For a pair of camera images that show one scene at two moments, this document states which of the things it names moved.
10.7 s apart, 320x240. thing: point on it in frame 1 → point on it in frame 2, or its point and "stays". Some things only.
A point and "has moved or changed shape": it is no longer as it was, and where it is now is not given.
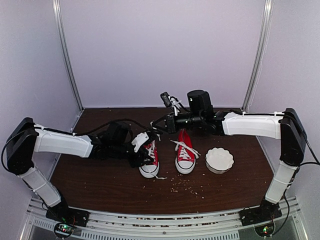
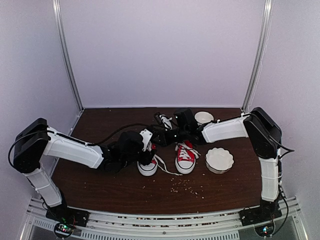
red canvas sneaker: (186, 155) stays
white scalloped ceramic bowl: (219, 160) stays
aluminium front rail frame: (41, 225) stays
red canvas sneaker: (151, 169) has moved or changed shape
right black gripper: (171, 125) → (164, 141)
